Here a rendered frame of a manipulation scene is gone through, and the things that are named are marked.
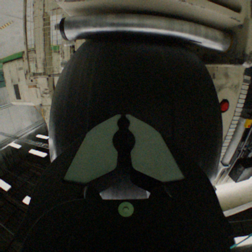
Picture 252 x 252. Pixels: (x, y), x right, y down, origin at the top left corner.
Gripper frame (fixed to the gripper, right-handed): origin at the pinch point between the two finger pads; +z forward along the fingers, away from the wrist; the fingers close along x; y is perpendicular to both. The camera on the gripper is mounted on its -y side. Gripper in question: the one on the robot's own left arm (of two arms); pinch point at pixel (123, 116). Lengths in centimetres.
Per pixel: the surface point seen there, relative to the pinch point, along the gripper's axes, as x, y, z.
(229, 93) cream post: 32.7, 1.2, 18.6
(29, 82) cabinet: -341, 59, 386
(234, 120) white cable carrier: 40.8, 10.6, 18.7
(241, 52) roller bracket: 23.0, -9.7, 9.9
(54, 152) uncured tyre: -9.7, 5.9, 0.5
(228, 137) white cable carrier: 40.5, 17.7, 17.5
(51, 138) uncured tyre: -10.6, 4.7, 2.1
